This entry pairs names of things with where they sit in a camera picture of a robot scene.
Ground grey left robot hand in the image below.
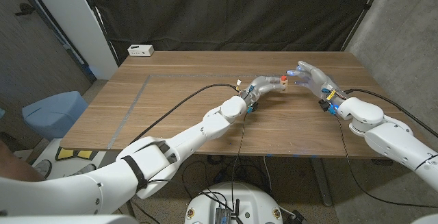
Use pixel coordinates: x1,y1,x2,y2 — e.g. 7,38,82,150
238,75,289,108

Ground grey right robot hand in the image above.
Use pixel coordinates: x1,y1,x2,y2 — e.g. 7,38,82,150
286,60,348,107

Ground black curtain backdrop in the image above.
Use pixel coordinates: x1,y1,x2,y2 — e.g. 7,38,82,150
83,0,381,64

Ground grey table leg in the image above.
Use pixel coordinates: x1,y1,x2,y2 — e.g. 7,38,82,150
309,158,333,207
125,199,136,218

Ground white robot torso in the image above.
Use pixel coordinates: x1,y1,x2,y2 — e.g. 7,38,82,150
184,182,284,224

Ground white power strip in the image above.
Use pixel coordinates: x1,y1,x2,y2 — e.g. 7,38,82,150
127,44,155,58

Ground grey electronics box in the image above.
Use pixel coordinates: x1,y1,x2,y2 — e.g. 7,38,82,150
214,207,233,224

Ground grey sneaker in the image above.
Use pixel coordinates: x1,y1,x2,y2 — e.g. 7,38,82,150
33,159,53,179
68,164,96,177

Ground yellow and black mat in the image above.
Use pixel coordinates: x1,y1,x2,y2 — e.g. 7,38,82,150
55,147,95,162

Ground blue stool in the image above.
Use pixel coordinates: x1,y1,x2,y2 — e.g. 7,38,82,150
22,90,89,141

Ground person's bare leg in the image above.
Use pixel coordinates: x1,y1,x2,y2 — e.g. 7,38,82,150
0,140,45,183

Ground black curtain frame pole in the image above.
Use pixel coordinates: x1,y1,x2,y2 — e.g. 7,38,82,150
340,0,389,52
80,0,120,67

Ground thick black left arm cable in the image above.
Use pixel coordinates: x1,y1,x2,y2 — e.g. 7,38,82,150
128,83,240,146

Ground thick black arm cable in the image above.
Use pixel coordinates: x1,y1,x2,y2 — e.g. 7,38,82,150
344,88,438,139
128,83,240,146

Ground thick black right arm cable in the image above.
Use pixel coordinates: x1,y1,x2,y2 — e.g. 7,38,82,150
344,88,438,139

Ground tangled black floor cables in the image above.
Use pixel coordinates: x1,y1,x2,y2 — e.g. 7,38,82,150
181,154,271,197

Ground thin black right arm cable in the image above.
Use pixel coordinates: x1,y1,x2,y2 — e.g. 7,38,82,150
335,114,438,208

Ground white floor cable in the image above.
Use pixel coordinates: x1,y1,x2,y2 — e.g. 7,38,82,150
262,155,273,192

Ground white floor base plate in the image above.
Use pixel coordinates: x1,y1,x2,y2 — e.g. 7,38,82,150
32,138,119,180

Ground black door handle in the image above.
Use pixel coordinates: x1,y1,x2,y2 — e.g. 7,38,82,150
14,3,35,16

